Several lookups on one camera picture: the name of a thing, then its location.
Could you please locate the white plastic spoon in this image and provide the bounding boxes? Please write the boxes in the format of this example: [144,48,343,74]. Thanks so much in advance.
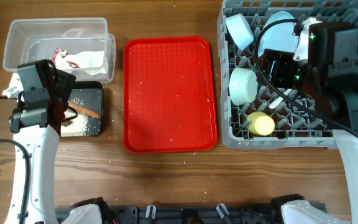
[269,89,292,109]

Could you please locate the brown carrot piece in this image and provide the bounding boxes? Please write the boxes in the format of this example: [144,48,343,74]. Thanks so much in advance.
[68,101,101,119]

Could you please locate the light blue plate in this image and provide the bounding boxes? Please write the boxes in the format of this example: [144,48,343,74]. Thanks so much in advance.
[258,22,299,57]

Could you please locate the white paper napkin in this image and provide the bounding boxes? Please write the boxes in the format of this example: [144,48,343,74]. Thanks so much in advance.
[57,51,107,75]

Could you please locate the brown food scrap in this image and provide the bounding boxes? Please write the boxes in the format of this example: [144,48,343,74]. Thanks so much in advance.
[62,120,73,127]

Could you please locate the mint green bowl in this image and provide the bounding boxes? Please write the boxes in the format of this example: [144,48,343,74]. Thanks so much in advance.
[229,68,258,106]

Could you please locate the pile of rice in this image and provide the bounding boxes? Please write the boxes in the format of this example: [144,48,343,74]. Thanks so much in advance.
[61,114,91,137]

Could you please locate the light blue bowl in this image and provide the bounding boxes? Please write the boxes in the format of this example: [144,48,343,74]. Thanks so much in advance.
[226,14,254,50]

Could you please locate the yellow plastic cup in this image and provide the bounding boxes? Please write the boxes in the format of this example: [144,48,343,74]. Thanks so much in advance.
[247,111,275,136]

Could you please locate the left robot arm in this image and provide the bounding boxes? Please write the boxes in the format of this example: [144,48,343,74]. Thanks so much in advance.
[5,59,102,223]

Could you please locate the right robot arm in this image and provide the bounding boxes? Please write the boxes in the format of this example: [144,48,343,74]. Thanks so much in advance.
[254,19,358,223]

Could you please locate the black waste bin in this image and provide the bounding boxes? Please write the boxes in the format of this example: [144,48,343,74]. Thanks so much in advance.
[69,81,103,137]

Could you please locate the grey dishwasher rack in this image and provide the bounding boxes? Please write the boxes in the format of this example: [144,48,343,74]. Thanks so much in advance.
[217,0,358,149]

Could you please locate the red snack wrapper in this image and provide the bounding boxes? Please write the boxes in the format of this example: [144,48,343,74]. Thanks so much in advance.
[52,49,79,69]

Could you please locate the clear plastic bin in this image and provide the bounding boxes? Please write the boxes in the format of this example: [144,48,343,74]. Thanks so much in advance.
[3,17,116,83]

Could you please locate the red plastic tray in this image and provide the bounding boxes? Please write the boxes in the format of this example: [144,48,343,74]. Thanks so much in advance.
[123,36,218,154]

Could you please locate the black mounting rail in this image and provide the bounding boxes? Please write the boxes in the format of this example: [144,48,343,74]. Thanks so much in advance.
[54,203,326,224]

